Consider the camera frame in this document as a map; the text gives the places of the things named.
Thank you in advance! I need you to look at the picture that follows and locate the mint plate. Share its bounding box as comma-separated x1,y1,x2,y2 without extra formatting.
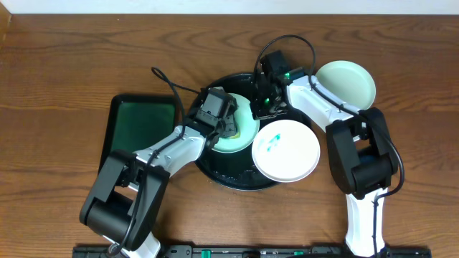
212,93,260,153
316,60,376,110

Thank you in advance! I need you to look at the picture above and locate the green scouring sponge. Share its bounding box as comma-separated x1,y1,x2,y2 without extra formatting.
219,131,240,139

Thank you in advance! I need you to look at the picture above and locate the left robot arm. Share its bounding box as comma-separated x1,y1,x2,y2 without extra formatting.
80,108,238,257

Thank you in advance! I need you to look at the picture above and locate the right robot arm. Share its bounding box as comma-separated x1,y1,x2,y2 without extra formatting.
252,67,403,257

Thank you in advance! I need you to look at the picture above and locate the round black tray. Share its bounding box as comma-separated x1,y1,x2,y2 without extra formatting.
192,73,311,191

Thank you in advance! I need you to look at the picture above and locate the rectangular black water tray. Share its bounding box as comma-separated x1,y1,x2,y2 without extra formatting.
100,94,178,166

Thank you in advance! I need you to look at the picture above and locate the white plate green stain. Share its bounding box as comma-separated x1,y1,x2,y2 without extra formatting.
252,120,321,183

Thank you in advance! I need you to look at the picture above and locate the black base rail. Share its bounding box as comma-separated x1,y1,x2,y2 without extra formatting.
71,244,433,258

